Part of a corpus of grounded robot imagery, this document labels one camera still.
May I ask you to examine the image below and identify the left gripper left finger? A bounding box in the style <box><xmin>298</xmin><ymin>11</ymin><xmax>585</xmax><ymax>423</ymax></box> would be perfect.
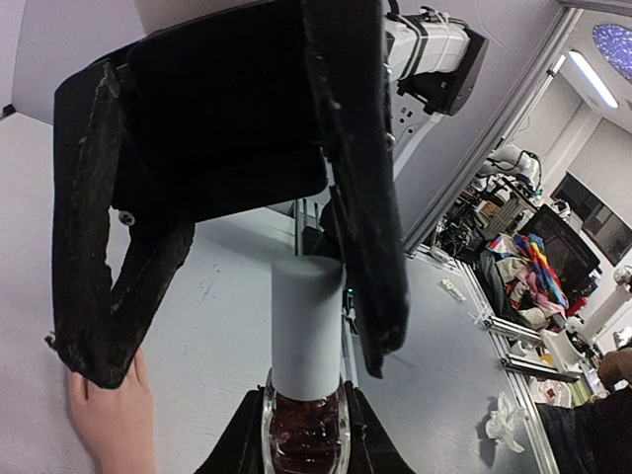
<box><xmin>195</xmin><ymin>387</ymin><xmax>264</xmax><ymax>474</ymax></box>

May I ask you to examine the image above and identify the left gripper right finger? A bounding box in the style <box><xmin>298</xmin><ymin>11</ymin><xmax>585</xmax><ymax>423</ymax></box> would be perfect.
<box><xmin>344</xmin><ymin>381</ymin><xmax>415</xmax><ymax>474</ymax></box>

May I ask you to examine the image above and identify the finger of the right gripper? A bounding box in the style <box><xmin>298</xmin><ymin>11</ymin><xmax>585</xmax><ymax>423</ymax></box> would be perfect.
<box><xmin>47</xmin><ymin>61</ymin><xmax>195</xmax><ymax>389</ymax></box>
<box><xmin>300</xmin><ymin>1</ymin><xmax>410</xmax><ymax>378</ymax></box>

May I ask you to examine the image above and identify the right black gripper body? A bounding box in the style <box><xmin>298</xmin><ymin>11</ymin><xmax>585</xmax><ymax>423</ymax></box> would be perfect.
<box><xmin>53</xmin><ymin>0</ymin><xmax>330</xmax><ymax>223</ymax></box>

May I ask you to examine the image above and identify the red nail polish bottle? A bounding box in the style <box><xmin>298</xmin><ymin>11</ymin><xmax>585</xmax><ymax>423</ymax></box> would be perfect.
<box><xmin>261</xmin><ymin>369</ymin><xmax>352</xmax><ymax>473</ymax></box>

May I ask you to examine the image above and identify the white nail polish cap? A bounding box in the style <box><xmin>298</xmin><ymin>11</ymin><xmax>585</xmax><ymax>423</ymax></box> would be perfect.
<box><xmin>272</xmin><ymin>256</ymin><xmax>343</xmax><ymax>402</ymax></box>

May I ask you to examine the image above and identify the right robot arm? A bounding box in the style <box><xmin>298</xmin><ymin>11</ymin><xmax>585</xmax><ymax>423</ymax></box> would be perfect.
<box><xmin>47</xmin><ymin>1</ymin><xmax>488</xmax><ymax>389</ymax></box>

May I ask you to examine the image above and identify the mannequin hand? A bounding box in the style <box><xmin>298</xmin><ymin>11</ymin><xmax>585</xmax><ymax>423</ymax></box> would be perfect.
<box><xmin>67</xmin><ymin>351</ymin><xmax>157</xmax><ymax>473</ymax></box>

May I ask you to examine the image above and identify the white crumpled tissue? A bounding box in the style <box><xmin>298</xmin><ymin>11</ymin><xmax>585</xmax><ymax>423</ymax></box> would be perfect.
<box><xmin>479</xmin><ymin>392</ymin><xmax>526</xmax><ymax>454</ymax></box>

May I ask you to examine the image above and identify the colourful cloth pile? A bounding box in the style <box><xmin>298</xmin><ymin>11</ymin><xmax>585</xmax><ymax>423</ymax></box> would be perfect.
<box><xmin>474</xmin><ymin>234</ymin><xmax>569</xmax><ymax>331</ymax></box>

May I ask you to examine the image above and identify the ceiling strip light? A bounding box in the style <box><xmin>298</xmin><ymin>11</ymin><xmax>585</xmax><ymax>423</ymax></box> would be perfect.
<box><xmin>568</xmin><ymin>50</ymin><xmax>619</xmax><ymax>109</ymax></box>

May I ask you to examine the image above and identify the black monitor screen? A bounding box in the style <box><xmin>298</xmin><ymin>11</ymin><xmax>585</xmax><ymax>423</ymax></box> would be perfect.
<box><xmin>518</xmin><ymin>204</ymin><xmax>600</xmax><ymax>299</ymax></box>

